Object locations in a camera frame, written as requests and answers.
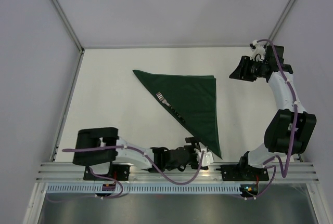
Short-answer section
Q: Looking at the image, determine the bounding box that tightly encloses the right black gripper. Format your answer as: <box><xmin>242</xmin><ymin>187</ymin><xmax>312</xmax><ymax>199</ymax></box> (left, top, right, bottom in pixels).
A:
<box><xmin>229</xmin><ymin>56</ymin><xmax>265</xmax><ymax>82</ymax></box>

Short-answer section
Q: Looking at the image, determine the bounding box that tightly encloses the dark green cloth napkin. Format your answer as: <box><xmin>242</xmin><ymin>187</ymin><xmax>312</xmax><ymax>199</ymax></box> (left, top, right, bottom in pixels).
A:
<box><xmin>133</xmin><ymin>70</ymin><xmax>222</xmax><ymax>158</ymax></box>

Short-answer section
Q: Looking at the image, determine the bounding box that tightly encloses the silver fork black handle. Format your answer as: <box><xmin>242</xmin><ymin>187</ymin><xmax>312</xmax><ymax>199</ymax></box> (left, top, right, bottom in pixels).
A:
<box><xmin>156</xmin><ymin>92</ymin><xmax>185</xmax><ymax>123</ymax></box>

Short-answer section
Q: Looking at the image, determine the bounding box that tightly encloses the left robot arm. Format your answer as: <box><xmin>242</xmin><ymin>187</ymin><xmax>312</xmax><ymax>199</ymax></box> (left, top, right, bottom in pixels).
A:
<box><xmin>72</xmin><ymin>127</ymin><xmax>213</xmax><ymax>180</ymax></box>

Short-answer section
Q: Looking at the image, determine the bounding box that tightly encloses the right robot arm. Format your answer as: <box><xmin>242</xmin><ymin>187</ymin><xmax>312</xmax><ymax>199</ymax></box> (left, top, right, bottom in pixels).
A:
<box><xmin>229</xmin><ymin>41</ymin><xmax>317</xmax><ymax>180</ymax></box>

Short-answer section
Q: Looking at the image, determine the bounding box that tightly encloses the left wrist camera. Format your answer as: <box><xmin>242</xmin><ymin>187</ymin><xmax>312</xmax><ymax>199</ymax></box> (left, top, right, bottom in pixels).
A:
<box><xmin>195</xmin><ymin>148</ymin><xmax>214</xmax><ymax>170</ymax></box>

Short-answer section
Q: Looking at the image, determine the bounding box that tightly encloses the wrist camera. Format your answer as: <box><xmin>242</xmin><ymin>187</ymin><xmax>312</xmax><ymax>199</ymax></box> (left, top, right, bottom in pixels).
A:
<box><xmin>195</xmin><ymin>148</ymin><xmax>214</xmax><ymax>170</ymax></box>
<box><xmin>250</xmin><ymin>40</ymin><xmax>265</xmax><ymax>62</ymax></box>

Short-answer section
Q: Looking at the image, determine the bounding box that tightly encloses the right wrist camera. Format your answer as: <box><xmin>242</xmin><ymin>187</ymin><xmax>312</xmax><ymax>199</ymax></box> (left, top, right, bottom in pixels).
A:
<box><xmin>250</xmin><ymin>40</ymin><xmax>265</xmax><ymax>62</ymax></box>

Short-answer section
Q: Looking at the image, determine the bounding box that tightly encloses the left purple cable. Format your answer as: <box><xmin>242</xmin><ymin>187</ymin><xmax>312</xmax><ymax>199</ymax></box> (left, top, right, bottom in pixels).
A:
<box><xmin>46</xmin><ymin>147</ymin><xmax>209</xmax><ymax>204</ymax></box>

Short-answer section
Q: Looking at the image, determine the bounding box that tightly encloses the white slotted cable duct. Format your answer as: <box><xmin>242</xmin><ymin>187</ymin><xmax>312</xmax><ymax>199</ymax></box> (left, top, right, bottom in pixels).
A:
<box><xmin>47</xmin><ymin>183</ymin><xmax>241</xmax><ymax>194</ymax></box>

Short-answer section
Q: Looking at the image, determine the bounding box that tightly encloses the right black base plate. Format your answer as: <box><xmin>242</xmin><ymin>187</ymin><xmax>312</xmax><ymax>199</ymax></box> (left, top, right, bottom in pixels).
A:
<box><xmin>216</xmin><ymin>164</ymin><xmax>269</xmax><ymax>182</ymax></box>

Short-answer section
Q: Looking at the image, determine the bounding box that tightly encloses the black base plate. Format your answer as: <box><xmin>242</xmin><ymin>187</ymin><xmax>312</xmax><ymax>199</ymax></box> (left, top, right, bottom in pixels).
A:
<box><xmin>216</xmin><ymin>164</ymin><xmax>269</xmax><ymax>182</ymax></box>
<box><xmin>83</xmin><ymin>163</ymin><xmax>130</xmax><ymax>181</ymax></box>

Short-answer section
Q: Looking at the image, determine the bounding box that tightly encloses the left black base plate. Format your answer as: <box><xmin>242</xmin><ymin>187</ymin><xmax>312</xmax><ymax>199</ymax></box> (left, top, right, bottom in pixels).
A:
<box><xmin>83</xmin><ymin>163</ymin><xmax>130</xmax><ymax>181</ymax></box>

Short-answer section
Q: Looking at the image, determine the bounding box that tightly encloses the back aluminium frame bar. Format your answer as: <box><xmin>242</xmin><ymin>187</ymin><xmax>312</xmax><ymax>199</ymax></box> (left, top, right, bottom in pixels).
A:
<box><xmin>82</xmin><ymin>44</ymin><xmax>249</xmax><ymax>50</ymax></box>

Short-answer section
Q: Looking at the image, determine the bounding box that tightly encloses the right aluminium frame post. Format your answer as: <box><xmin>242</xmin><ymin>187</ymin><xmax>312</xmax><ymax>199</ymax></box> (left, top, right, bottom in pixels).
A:
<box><xmin>268</xmin><ymin>0</ymin><xmax>298</xmax><ymax>42</ymax></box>

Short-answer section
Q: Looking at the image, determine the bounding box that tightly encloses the aluminium frame post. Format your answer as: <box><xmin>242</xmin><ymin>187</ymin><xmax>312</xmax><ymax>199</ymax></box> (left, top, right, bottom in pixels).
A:
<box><xmin>50</xmin><ymin>0</ymin><xmax>84</xmax><ymax>54</ymax></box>
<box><xmin>268</xmin><ymin>0</ymin><xmax>298</xmax><ymax>42</ymax></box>

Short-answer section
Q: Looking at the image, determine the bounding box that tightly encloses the aluminium front rail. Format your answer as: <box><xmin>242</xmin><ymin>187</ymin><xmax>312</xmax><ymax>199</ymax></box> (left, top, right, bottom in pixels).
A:
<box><xmin>35</xmin><ymin>162</ymin><xmax>319</xmax><ymax>183</ymax></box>

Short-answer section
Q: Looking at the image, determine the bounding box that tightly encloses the left aluminium frame post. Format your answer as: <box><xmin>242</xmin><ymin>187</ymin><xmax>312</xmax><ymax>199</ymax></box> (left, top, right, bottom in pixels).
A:
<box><xmin>50</xmin><ymin>0</ymin><xmax>84</xmax><ymax>54</ymax></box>

